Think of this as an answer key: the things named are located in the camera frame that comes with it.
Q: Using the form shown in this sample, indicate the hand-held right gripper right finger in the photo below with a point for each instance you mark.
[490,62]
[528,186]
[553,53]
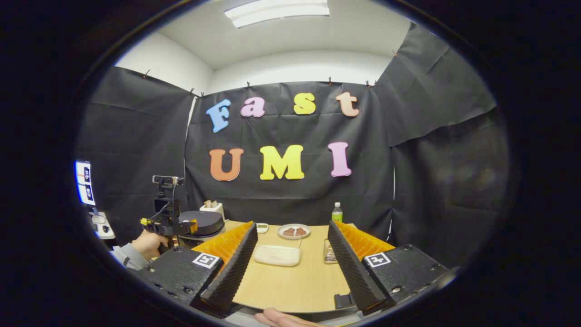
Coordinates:
[352,272]

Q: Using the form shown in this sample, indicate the white toaster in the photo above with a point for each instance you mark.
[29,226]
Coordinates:
[217,211]

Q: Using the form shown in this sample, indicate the computer monitor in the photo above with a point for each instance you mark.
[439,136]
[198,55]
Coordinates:
[85,181]

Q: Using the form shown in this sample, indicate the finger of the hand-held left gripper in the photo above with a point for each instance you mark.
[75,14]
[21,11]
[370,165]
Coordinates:
[193,226]

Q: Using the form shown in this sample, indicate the glass dish of rice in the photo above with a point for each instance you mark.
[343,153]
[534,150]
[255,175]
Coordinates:
[277,256]

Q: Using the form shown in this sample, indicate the green tea bottle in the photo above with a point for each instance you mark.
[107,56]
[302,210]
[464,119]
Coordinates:
[337,215]

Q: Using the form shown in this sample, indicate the white divided sauce dish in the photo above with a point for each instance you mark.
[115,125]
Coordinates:
[262,228]

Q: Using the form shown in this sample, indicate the brown meat piece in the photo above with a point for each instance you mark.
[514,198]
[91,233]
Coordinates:
[301,231]
[288,232]

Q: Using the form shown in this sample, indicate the white side desk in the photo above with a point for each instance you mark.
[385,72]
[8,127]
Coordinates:
[106,235]

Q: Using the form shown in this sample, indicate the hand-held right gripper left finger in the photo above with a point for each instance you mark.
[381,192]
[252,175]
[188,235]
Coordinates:
[231,272]

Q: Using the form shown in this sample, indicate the ceiling light panel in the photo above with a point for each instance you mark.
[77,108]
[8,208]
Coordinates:
[277,11]

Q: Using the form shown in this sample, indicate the black and silver rice cooker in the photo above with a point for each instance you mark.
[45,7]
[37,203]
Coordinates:
[206,222]

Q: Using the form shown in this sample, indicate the white round plate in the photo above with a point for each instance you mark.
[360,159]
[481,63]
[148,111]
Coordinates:
[294,237]

